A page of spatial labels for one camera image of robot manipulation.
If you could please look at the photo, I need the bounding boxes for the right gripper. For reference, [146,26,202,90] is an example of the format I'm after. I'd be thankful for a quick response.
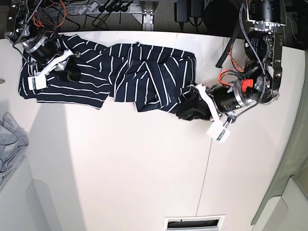
[21,32,81,82]

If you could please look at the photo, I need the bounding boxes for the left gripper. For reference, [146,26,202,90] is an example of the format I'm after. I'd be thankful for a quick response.
[176,80,248,123]

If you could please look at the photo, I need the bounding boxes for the navy white striped t-shirt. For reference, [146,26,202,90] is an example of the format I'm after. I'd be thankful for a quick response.
[18,35,196,114]

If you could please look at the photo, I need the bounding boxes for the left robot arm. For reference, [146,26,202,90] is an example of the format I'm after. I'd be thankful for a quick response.
[176,0,286,123]

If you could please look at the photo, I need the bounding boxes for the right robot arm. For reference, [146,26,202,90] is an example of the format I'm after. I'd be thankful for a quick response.
[4,0,81,82]

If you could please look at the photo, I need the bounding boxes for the white power strip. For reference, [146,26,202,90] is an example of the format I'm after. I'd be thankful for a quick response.
[66,0,134,15]

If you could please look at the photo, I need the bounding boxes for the grey cloth pile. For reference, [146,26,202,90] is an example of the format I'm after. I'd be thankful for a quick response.
[0,112,29,184]

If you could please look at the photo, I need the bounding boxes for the round black base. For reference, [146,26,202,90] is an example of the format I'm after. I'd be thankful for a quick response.
[204,2,239,37]

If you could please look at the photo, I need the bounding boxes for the black power bricks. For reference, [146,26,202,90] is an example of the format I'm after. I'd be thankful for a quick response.
[174,0,205,33]

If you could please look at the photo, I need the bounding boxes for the green grey bin edge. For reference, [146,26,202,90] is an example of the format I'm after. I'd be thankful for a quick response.
[250,50,308,227]

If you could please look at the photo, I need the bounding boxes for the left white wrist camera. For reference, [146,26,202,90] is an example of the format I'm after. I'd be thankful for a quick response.
[206,122,231,144]

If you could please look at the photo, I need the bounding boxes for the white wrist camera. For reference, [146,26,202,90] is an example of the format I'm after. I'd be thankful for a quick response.
[206,122,231,144]
[27,75,47,90]

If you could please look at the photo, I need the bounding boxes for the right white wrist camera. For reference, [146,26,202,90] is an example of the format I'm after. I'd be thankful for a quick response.
[27,75,47,90]

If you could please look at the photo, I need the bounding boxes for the aluminium frame post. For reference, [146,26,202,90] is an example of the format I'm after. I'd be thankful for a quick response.
[129,0,159,31]

